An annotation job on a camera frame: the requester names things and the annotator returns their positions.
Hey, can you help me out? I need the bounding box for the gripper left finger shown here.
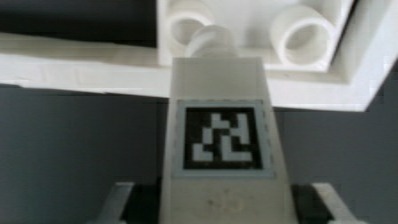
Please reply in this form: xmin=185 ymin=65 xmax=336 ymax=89
xmin=85 ymin=182 xmax=160 ymax=224

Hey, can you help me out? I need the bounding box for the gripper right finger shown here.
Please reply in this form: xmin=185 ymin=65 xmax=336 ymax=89
xmin=291 ymin=183 xmax=368 ymax=224

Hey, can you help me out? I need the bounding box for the white chair leg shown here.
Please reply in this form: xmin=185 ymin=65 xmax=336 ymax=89
xmin=160 ymin=25 xmax=298 ymax=224

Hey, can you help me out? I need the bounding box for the white chair seat block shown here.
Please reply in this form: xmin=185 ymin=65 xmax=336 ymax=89
xmin=156 ymin=0 xmax=353 ymax=72

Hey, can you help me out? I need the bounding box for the white U-shaped fence frame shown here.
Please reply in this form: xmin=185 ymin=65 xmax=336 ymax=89
xmin=0 ymin=0 xmax=398 ymax=112

